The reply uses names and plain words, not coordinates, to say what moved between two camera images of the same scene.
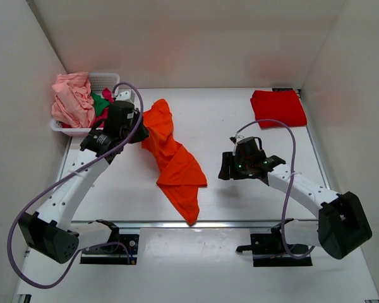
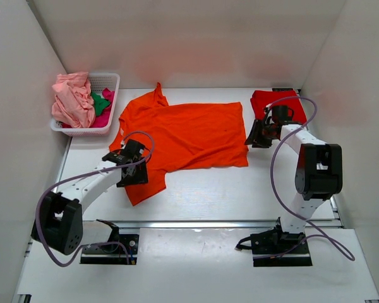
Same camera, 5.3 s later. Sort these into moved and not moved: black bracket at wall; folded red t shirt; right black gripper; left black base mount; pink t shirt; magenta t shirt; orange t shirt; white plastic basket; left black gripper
Moved: left black gripper; orange t shirt; right black gripper
Not moved: magenta t shirt; pink t shirt; white plastic basket; folded red t shirt; black bracket at wall; left black base mount
